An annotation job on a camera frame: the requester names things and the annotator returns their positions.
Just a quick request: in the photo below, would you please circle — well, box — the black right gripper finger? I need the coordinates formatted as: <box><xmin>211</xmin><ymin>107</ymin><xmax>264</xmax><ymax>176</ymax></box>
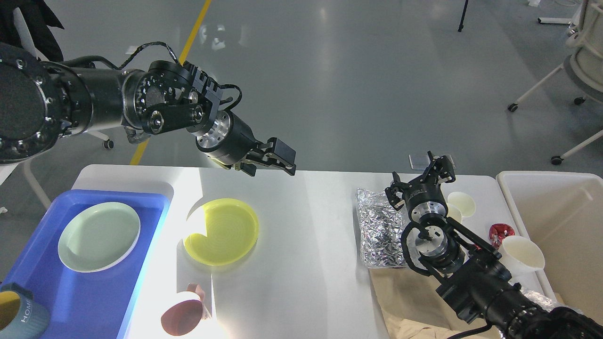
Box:
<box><xmin>422</xmin><ymin>152</ymin><xmax>456</xmax><ymax>185</ymax></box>
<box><xmin>385</xmin><ymin>172</ymin><xmax>407</xmax><ymax>210</ymax></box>

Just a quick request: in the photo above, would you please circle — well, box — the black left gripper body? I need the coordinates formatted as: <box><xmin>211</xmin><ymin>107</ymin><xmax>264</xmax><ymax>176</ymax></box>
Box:
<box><xmin>196</xmin><ymin>110</ymin><xmax>262</xmax><ymax>169</ymax></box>

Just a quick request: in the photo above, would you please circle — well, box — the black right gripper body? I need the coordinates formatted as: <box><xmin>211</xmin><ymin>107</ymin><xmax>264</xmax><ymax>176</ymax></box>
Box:
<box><xmin>401</xmin><ymin>183</ymin><xmax>448</xmax><ymax>224</ymax></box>

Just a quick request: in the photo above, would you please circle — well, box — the white paper cup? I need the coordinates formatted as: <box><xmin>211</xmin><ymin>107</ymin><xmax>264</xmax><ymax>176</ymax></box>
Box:
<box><xmin>499</xmin><ymin>234</ymin><xmax>546</xmax><ymax>277</ymax></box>
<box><xmin>446</xmin><ymin>191</ymin><xmax>477</xmax><ymax>223</ymax></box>

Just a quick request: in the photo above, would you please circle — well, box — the yellow plate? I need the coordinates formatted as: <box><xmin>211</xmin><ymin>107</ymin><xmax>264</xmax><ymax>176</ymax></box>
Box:
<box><xmin>182</xmin><ymin>198</ymin><xmax>259</xmax><ymax>266</ymax></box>

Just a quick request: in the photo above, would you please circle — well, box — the pink mug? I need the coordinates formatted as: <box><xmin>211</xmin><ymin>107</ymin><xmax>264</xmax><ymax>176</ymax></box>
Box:
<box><xmin>160</xmin><ymin>283</ymin><xmax>211</xmax><ymax>337</ymax></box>

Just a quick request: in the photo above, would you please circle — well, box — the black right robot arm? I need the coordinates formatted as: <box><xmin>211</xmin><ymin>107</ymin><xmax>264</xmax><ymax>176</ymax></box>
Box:
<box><xmin>384</xmin><ymin>152</ymin><xmax>602</xmax><ymax>339</ymax></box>

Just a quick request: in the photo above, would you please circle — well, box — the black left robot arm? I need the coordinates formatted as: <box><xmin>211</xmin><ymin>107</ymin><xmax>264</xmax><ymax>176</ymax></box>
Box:
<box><xmin>0</xmin><ymin>43</ymin><xmax>296</xmax><ymax>176</ymax></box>

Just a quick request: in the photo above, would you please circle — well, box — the silver foil bag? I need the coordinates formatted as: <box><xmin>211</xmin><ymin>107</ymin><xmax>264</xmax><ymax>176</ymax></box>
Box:
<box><xmin>356</xmin><ymin>187</ymin><xmax>409</xmax><ymax>268</ymax></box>

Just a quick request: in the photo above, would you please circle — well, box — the crushed red can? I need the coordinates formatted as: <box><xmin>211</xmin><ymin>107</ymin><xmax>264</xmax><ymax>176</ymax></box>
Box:
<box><xmin>488</xmin><ymin>223</ymin><xmax>515</xmax><ymax>249</ymax></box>

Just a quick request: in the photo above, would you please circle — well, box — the brown paper bag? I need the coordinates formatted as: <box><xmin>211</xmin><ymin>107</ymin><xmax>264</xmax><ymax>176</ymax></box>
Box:
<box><xmin>369</xmin><ymin>268</ymin><xmax>485</xmax><ymax>339</ymax></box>

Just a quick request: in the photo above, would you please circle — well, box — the white chair leg with caster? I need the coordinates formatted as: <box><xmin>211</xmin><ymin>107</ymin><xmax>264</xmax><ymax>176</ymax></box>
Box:
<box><xmin>550</xmin><ymin>129</ymin><xmax>603</xmax><ymax>166</ymax></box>

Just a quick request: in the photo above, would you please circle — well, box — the beige plastic bin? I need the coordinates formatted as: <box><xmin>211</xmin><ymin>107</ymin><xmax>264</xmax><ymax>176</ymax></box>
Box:
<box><xmin>496</xmin><ymin>171</ymin><xmax>603</xmax><ymax>323</ymax></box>

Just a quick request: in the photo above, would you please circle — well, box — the black tripod leg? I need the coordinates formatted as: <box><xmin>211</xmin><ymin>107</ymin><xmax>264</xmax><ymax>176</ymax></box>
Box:
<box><xmin>457</xmin><ymin>0</ymin><xmax>469</xmax><ymax>32</ymax></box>

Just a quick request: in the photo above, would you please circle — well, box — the pale green plate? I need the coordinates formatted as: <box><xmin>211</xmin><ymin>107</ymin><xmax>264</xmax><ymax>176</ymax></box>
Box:
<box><xmin>57</xmin><ymin>202</ymin><xmax>141</xmax><ymax>273</ymax></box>

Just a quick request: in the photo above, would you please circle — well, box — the crumpled clear plastic bag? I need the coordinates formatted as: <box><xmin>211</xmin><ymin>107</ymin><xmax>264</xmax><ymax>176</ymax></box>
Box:
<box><xmin>521</xmin><ymin>288</ymin><xmax>564</xmax><ymax>312</ymax></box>

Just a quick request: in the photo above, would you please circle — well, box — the white office chair right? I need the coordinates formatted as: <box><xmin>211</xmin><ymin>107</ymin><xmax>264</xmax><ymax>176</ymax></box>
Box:
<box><xmin>507</xmin><ymin>0</ymin><xmax>603</xmax><ymax>112</ymax></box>

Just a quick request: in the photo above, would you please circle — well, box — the white office chair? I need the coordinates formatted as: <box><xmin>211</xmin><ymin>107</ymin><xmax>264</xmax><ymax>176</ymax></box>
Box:
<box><xmin>13</xmin><ymin>8</ymin><xmax>114</xmax><ymax>210</ymax></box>
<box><xmin>507</xmin><ymin>0</ymin><xmax>603</xmax><ymax>112</ymax></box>

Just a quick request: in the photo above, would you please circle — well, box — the blue plastic tray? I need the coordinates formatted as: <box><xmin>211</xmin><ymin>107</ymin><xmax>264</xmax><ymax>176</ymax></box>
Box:
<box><xmin>2</xmin><ymin>190</ymin><xmax>170</xmax><ymax>339</ymax></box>

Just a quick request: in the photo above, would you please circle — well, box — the white office chair left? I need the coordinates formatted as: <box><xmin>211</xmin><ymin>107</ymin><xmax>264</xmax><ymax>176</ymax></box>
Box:
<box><xmin>13</xmin><ymin>8</ymin><xmax>114</xmax><ymax>210</ymax></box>

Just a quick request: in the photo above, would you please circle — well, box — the black jacket on chair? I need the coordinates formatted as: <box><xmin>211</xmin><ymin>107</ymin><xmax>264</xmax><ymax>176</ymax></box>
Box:
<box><xmin>0</xmin><ymin>0</ymin><xmax>64</xmax><ymax>62</ymax></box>

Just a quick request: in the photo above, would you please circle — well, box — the blue mug yellow inside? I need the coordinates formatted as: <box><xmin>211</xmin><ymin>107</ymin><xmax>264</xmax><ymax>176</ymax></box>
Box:
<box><xmin>0</xmin><ymin>283</ymin><xmax>51</xmax><ymax>339</ymax></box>

